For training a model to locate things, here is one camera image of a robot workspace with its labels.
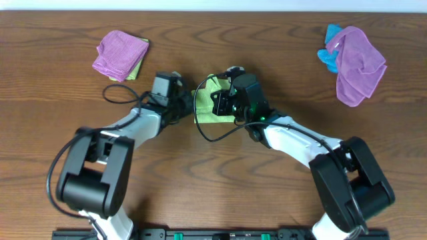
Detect green microfiber cloth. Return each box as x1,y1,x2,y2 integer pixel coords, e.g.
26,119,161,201
196,77,234,123

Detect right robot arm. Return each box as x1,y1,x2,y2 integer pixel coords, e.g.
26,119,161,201
210,68,396,239

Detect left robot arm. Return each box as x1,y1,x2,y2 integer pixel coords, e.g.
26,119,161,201
52,72,193,240

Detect folded green cloth underneath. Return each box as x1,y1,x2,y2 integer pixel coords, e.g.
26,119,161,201
123,38,149,82

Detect folded purple cloth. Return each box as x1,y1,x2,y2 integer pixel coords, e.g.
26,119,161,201
92,30,147,82

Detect blue cloth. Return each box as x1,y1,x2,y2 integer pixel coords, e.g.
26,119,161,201
317,24,342,73

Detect crumpled purple cloth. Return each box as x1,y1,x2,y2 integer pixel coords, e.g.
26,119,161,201
326,26,387,107

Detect right black cable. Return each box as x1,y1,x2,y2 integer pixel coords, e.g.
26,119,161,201
192,72,368,237

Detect black cable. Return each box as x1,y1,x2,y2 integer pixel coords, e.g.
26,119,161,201
192,72,368,237
45,83,151,240

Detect left black cable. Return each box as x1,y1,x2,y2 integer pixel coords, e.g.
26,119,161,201
45,83,151,240

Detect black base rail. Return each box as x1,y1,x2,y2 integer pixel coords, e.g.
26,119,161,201
51,228,390,240

